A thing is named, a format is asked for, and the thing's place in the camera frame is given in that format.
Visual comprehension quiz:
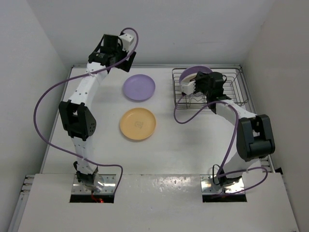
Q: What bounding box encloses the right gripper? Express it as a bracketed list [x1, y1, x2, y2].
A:
[190, 71, 211, 97]

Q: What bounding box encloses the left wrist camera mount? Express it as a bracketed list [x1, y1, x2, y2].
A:
[119, 33, 135, 52]

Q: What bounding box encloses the purple plate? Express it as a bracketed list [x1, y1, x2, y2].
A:
[123, 74, 155, 102]
[179, 65, 212, 83]

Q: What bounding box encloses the black cable at right base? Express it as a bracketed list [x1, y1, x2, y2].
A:
[211, 164, 224, 186]

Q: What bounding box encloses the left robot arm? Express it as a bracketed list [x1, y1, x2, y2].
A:
[58, 33, 136, 193]

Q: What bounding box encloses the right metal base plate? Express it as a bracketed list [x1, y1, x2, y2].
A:
[200, 175, 245, 195]

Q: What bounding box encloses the cream plate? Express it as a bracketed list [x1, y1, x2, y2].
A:
[179, 73, 196, 85]

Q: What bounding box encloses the wire dish rack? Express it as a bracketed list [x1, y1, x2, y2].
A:
[171, 68, 250, 110]

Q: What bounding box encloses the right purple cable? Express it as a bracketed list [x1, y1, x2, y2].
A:
[173, 94, 269, 195]

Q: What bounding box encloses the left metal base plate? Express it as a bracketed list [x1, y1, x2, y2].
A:
[71, 174, 116, 195]

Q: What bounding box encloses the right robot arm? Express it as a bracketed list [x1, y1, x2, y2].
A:
[190, 71, 275, 187]

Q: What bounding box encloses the orange plate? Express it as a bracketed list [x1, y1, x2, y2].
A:
[119, 108, 156, 141]

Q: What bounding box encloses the metal base plate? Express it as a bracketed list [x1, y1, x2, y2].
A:
[71, 174, 116, 195]
[200, 175, 245, 195]

